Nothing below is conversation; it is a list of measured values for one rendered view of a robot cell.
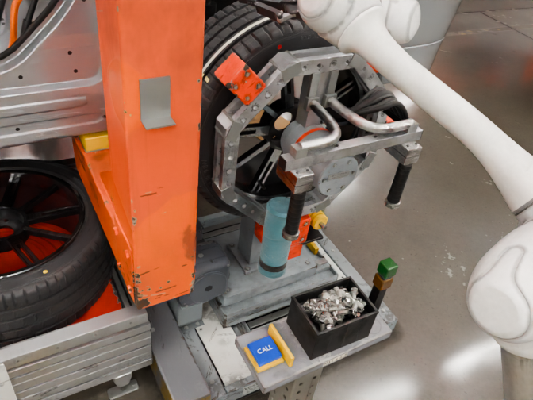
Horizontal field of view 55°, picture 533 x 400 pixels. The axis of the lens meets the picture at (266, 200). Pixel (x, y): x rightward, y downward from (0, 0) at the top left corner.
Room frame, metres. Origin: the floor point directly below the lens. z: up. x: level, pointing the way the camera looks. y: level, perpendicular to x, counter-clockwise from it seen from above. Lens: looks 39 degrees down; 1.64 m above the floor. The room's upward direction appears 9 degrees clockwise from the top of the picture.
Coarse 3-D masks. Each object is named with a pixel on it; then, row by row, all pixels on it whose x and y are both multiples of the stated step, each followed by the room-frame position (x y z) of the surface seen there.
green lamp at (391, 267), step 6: (390, 258) 1.03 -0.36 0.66; (378, 264) 1.01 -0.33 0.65; (384, 264) 1.00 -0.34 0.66; (390, 264) 1.00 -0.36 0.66; (396, 264) 1.01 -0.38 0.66; (378, 270) 1.01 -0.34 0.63; (384, 270) 0.99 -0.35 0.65; (390, 270) 0.99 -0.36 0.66; (396, 270) 1.00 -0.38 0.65; (384, 276) 0.99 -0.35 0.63; (390, 276) 0.99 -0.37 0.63
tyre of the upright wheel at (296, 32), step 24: (216, 24) 1.34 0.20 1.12; (240, 24) 1.30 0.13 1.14; (264, 24) 1.29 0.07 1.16; (288, 24) 1.28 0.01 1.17; (216, 48) 1.25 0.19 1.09; (240, 48) 1.21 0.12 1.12; (264, 48) 1.22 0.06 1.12; (288, 48) 1.26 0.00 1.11; (216, 96) 1.15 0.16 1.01; (240, 216) 1.23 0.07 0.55
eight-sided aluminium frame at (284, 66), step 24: (312, 48) 1.27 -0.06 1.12; (336, 48) 1.30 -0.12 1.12; (264, 72) 1.18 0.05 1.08; (288, 72) 1.16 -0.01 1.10; (312, 72) 1.21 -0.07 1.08; (360, 72) 1.30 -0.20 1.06; (264, 96) 1.13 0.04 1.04; (216, 120) 1.12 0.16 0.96; (240, 120) 1.10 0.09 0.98; (384, 120) 1.38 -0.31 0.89; (216, 144) 1.12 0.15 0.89; (216, 168) 1.11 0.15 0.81; (360, 168) 1.36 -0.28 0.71; (216, 192) 1.10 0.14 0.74; (240, 192) 1.16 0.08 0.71; (312, 192) 1.32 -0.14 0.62; (264, 216) 1.16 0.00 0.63
